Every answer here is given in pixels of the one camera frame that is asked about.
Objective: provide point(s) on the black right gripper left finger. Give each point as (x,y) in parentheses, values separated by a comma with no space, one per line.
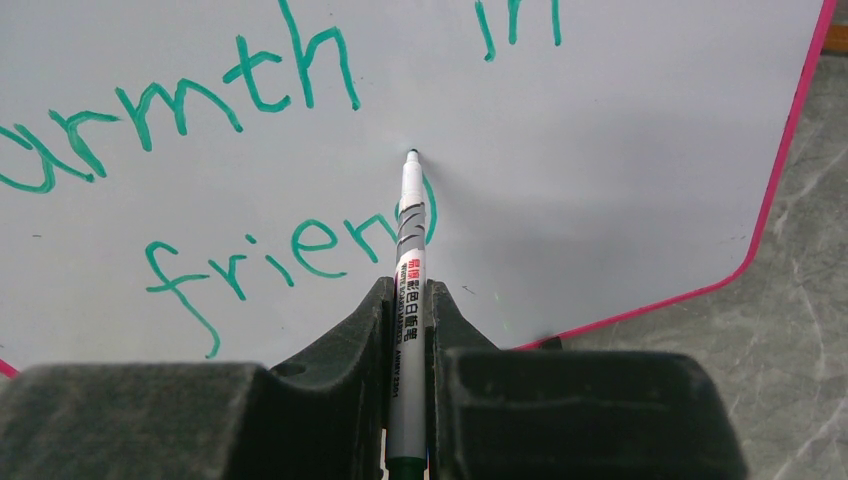
(317,415)

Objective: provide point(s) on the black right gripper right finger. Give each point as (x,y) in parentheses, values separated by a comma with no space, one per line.
(549,413)

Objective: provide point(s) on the green white marker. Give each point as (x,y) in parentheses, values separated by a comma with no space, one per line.
(406,450)

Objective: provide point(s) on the pink-framed whiteboard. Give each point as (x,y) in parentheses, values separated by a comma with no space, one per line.
(217,180)

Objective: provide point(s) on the orange wooden rack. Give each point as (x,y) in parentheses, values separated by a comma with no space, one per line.
(836,39)

